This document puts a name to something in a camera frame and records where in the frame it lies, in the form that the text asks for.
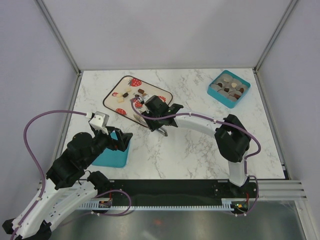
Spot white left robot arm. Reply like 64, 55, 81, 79
2, 126, 133, 240

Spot teal box lid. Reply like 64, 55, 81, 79
91, 148, 129, 169

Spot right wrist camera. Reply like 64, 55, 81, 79
142, 94, 152, 102

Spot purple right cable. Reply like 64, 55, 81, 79
131, 96, 262, 217

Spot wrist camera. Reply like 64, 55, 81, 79
89, 111, 110, 135
142, 94, 152, 102

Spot teal chocolate box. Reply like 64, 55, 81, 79
206, 70, 251, 109

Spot aluminium frame rail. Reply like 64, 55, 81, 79
37, 178, 308, 212

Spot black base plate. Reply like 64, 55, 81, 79
108, 179, 257, 207

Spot purple cable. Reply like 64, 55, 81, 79
131, 96, 262, 217
9, 109, 92, 240

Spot strawberry print tray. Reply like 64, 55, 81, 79
102, 75, 173, 127

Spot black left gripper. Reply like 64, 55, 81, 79
83, 125, 133, 167

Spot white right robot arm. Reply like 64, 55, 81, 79
140, 95, 251, 198

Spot metal serving tongs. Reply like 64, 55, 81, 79
133, 114, 168, 137

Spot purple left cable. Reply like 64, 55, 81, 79
9, 109, 92, 240

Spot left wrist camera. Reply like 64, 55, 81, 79
89, 111, 110, 135

